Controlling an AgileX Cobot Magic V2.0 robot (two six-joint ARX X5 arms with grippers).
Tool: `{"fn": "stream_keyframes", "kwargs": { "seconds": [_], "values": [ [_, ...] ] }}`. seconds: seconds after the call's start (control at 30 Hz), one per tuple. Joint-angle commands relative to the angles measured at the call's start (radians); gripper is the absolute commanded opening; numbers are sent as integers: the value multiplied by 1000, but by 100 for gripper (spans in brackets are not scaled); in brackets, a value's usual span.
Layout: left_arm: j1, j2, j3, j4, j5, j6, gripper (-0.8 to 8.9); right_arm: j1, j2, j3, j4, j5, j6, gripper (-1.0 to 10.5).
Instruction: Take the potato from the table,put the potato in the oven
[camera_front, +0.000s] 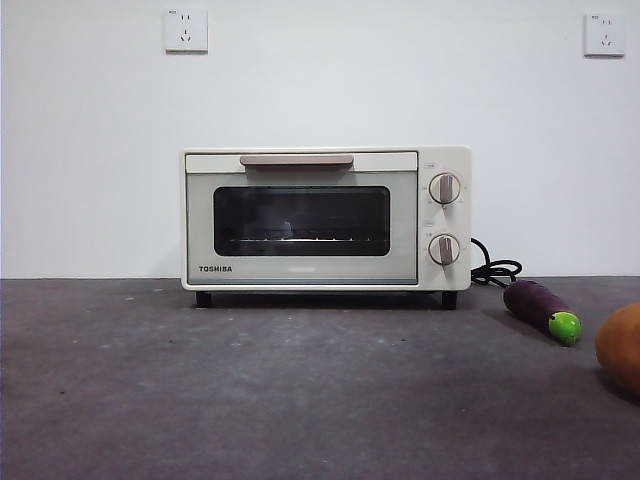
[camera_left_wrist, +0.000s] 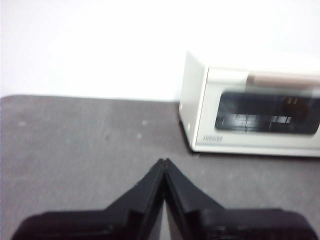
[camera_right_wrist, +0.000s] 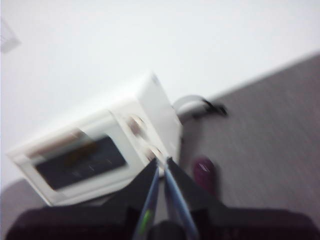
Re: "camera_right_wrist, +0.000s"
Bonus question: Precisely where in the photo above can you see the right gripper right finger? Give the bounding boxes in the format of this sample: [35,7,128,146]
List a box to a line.
[164,156,320,240]

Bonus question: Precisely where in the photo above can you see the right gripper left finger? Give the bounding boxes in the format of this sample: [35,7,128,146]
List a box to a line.
[4,159,160,240]

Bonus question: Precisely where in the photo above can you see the white glass oven door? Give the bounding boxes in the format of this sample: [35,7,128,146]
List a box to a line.
[6,111,137,207]

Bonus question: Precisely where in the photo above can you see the round beige oven knob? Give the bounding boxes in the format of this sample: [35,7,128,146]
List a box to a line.
[144,144,165,167]
[126,113,148,139]

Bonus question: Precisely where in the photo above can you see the white Toshiba toaster oven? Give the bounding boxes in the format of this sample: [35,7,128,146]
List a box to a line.
[6,71,184,207]

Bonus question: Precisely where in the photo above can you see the purple toy eggplant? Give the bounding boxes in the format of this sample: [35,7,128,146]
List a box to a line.
[191,155,219,197]

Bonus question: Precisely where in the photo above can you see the black oven power cable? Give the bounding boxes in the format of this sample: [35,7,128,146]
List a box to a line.
[173,94,228,123]

